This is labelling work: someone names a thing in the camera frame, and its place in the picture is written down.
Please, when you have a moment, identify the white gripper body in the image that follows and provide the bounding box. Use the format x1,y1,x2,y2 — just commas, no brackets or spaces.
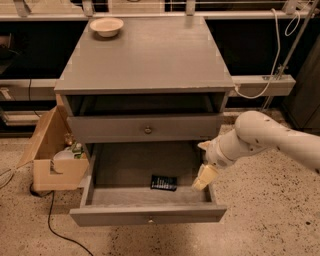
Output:
205,137,234,169

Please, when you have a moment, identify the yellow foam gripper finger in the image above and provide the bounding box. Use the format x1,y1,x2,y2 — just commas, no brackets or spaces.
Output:
192,164,218,191
198,140,211,150

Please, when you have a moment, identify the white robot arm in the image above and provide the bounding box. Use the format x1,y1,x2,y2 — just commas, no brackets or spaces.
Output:
192,111,320,191

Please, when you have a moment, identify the grey wooden drawer cabinet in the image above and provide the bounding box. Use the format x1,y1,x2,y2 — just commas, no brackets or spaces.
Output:
54,16,236,158

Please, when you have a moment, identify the open grey middle drawer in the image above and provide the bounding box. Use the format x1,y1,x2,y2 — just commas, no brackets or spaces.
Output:
70,141,226,226

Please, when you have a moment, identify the closed grey upper drawer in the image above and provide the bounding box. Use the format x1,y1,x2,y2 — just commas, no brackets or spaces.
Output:
67,114,223,143

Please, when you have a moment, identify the dark grey side cabinet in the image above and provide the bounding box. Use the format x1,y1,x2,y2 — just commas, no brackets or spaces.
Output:
283,36,320,135

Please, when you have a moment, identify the metal tripod pole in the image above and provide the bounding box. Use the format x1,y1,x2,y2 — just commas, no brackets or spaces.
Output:
257,0,319,112

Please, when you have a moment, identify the green packet in box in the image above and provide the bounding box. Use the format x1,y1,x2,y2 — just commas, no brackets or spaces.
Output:
70,142,84,159

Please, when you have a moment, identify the open cardboard box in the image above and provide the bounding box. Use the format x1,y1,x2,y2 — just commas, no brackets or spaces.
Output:
17,94,89,192

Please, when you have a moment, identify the white paper bowl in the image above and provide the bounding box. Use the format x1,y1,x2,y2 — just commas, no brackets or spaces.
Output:
90,17,124,38

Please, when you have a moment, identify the white hanging cable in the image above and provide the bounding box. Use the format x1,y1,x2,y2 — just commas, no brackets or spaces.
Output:
233,8,302,100

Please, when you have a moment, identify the black floor cable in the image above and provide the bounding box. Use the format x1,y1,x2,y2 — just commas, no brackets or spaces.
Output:
29,182,95,256

